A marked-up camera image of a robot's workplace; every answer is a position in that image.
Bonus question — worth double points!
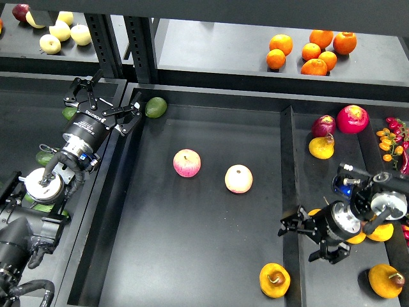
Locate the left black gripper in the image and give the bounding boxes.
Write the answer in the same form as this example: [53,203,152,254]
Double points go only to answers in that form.
[62,68,143,156]

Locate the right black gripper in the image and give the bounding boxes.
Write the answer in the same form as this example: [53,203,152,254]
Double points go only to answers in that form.
[277,201,361,264]

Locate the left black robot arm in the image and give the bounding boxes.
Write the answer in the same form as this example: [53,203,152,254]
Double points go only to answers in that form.
[1,70,142,306]

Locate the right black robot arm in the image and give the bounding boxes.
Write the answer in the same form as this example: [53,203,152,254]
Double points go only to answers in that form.
[278,163,408,264]

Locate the yellow pear behind arm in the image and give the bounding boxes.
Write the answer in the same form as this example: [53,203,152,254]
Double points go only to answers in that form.
[366,223,394,242]

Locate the green avocado left tray top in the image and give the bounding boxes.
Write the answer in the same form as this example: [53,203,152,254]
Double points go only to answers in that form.
[61,107,77,121]

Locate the green avocado at tray corner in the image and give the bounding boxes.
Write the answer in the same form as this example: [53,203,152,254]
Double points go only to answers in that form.
[144,97,167,118]

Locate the yellow pear shelf right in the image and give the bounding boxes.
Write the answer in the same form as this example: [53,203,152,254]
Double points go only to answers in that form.
[70,24,91,46]

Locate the yellow pear shelf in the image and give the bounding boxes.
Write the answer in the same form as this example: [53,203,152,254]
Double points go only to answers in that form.
[49,20,71,42]
[39,34,61,54]
[57,11,73,26]
[70,24,91,46]

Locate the yellow pear shelf front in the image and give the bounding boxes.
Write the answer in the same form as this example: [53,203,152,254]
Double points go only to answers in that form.
[39,34,61,54]

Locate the yellow pear shelf middle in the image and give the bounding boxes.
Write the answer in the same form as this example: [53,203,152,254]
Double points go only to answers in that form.
[49,20,71,42]

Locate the yellow pear upper right tray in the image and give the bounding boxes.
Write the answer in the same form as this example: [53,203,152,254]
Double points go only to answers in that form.
[309,134,335,160]

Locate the yellow pear shelf top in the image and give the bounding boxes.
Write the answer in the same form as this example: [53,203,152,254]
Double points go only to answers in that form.
[57,11,73,26]

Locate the yellow pear under label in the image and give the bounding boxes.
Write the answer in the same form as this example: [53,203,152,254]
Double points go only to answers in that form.
[26,12,45,29]

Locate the green avocado lower pile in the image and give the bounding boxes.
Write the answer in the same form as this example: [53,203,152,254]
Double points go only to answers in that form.
[24,193,35,204]

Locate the black left tray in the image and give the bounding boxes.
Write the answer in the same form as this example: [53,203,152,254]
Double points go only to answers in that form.
[1,72,119,306]

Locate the black tray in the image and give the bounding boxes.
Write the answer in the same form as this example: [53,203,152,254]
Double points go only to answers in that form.
[1,72,119,306]
[67,84,301,306]
[275,97,408,306]

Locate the black metal shelf upright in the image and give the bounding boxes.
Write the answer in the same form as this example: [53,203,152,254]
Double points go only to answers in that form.
[84,13,160,84]

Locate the pale yellow pink apple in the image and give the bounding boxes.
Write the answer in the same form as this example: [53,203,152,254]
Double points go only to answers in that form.
[224,164,253,194]

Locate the black right tray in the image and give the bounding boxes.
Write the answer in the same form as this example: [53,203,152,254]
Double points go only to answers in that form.
[275,97,408,306]

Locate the pink red apple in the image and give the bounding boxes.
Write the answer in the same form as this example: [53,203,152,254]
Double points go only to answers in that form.
[173,148,201,178]

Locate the red chili pepper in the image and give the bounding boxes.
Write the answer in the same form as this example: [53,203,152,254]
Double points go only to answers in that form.
[399,150,409,175]

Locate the dark red small apple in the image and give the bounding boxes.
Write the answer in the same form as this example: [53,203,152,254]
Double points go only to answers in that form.
[311,114,336,138]

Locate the red pomegranate fruit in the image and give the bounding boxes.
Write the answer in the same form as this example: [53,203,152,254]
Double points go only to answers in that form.
[336,105,369,134]

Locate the dark red apple on shelf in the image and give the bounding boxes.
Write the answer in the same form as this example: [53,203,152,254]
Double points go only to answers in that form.
[12,4,29,22]

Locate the black centre tray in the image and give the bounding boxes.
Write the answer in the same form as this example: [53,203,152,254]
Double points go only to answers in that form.
[67,84,301,306]

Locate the orange front bottom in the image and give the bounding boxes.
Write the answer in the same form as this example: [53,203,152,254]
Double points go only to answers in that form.
[300,58,328,75]

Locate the orange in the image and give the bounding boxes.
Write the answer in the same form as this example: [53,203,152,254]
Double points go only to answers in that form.
[309,29,334,50]
[333,32,357,55]
[266,49,286,70]
[300,58,328,75]
[269,34,293,56]

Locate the orange right small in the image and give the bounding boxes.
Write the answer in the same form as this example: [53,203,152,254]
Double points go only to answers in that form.
[318,51,337,72]

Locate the orange small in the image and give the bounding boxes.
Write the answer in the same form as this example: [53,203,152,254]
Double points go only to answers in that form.
[302,43,321,61]
[318,51,337,72]

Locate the orange far left bottom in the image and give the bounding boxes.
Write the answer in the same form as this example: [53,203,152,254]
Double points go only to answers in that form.
[266,49,286,70]

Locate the orange centre small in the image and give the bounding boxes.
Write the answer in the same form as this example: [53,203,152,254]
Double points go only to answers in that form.
[302,43,321,61]

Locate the orange far left top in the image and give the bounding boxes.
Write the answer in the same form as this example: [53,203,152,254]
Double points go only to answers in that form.
[269,34,293,56]

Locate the orange top right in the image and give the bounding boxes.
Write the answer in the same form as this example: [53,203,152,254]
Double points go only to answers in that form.
[333,32,357,55]

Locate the orange top middle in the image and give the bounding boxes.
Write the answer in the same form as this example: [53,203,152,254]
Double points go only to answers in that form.
[309,29,334,50]

